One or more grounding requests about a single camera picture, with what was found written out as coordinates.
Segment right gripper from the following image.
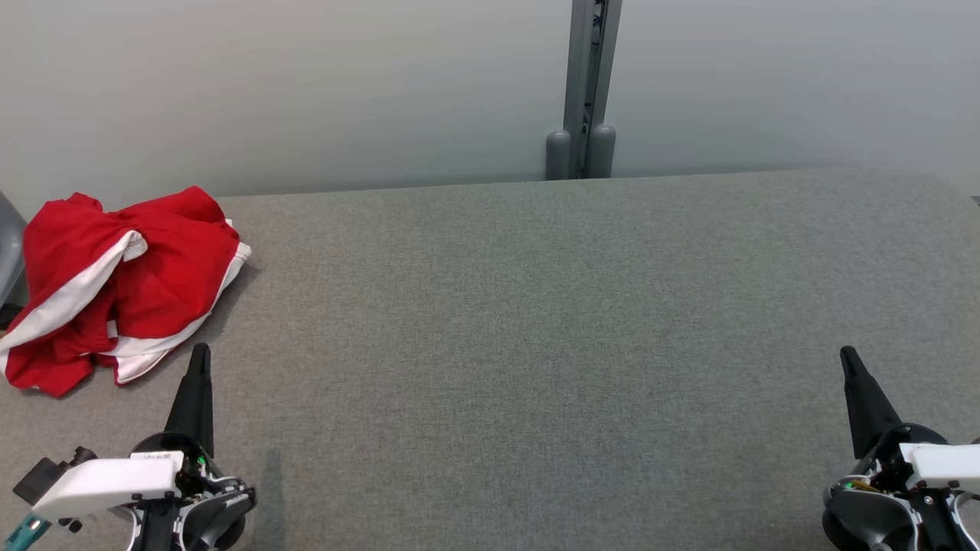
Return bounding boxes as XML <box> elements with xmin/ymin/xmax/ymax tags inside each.
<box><xmin>840</xmin><ymin>346</ymin><xmax>980</xmax><ymax>551</ymax></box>

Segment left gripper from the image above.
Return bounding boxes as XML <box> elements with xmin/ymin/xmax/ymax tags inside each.
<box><xmin>31</xmin><ymin>343</ymin><xmax>257</xmax><ymax>551</ymax></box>

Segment red shorts with white bands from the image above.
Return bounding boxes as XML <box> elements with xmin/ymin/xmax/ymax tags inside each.
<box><xmin>0</xmin><ymin>186</ymin><xmax>252</xmax><ymax>387</ymax></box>

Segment left teal camera connector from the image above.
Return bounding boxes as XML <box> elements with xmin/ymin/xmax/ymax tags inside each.
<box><xmin>0</xmin><ymin>513</ymin><xmax>53</xmax><ymax>551</ymax></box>

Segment grey partition post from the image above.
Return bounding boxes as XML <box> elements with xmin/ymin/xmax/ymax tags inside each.
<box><xmin>545</xmin><ymin>0</ymin><xmax>622</xmax><ymax>181</ymax></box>

